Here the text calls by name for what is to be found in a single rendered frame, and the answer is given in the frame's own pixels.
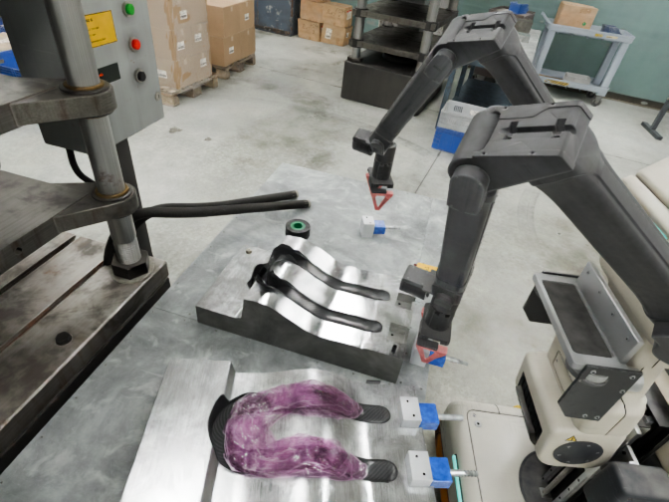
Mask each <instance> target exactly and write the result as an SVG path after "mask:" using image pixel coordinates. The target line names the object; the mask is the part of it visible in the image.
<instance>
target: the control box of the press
mask: <svg viewBox="0 0 669 502"><path fill-rule="evenodd" d="M81 1H82V5H83V10H84V14H85V18H86V22H87V26H88V31H89V35H90V39H91V43H92V47H93V52H94V56H95V60H96V64H97V68H98V73H99V77H100V79H102V80H105V81H107V82H109V83H110V84H111V85H112V86H113V89H114V94H115V99H116V103H117V108H116V110H115V111H114V112H113V113H112V114H110V115H109V119H110V123H111V131H112V135H113V139H114V143H115V147H116V152H117V156H118V160H119V164H120V168H121V173H122V177H123V181H124V182H126V183H129V184H131V185H132V186H134V188H135V189H136V194H137V198H138V204H139V206H138V208H142V204H141V199H140V195H139V190H138V185H137V181H136V176H135V171H134V167H133V162H132V157H131V153H130V148H129V144H128V139H127V138H128V137H130V136H132V135H134V134H135V133H137V132H139V131H142V130H143V129H144V128H146V127H147V126H150V125H152V124H154V123H155V122H157V121H159V120H161V119H163V118H164V111H163V105H162V98H161V92H160V85H159V78H158V73H157V66H156V60H155V53H154V47H153V40H152V33H151V27H150V20H149V14H148V7H147V1H146V0H81ZM0 16H1V19H2V22H3V25H4V28H5V31H6V33H7V36H8V39H9V42H10V45H11V48H12V51H13V54H14V56H15V59H16V62H17V65H18V68H19V71H20V74H21V76H22V77H27V78H54V79H65V78H66V77H65V74H64V70H63V67H62V63H61V60H60V56H59V53H58V49H57V46H56V42H55V39H54V35H53V32H52V28H51V25H50V21H49V18H48V14H47V11H46V7H45V4H44V0H0ZM38 125H39V128H40V131H41V134H42V137H43V139H44V142H45V143H46V144H50V145H54V146H58V147H62V148H65V149H66V152H67V156H68V160H69V164H70V166H71V168H72V170H73V172H74V173H75V175H76V176H77V177H78V178H79V179H80V180H82V181H83V182H95V181H94V180H92V179H91V178H89V177H88V176H86V175H85V174H84V173H83V172H82V171H81V170H80V168H79V166H78V164H77V161H76V157H75V153H74V151H78V152H82V153H87V150H86V147H85V143H84V140H83V136H82V133H81V129H80V126H79V122H78V119H73V120H65V121H57V122H50V123H42V124H38ZM138 208H137V209H138ZM136 238H137V241H138V246H139V249H142V250H145V251H147V252H148V256H151V257H153V255H152V250H151V246H150V241H149V236H148V232H147V227H146V222H144V223H143V224H142V225H140V227H139V228H138V229H137V230H136Z"/></svg>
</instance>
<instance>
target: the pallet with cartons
mask: <svg viewBox="0 0 669 502"><path fill-rule="evenodd" d="M207 13H208V26H209V39H210V52H211V65H212V67H213V68H215V69H216V73H217V78H219V79H224V80H228V79H230V72H229V71H232V72H237V73H241V72H242V71H244V70H245V69H244V64H247V65H252V66H253V65H255V64H256V56H255V51H256V38H255V27H254V0H207Z"/></svg>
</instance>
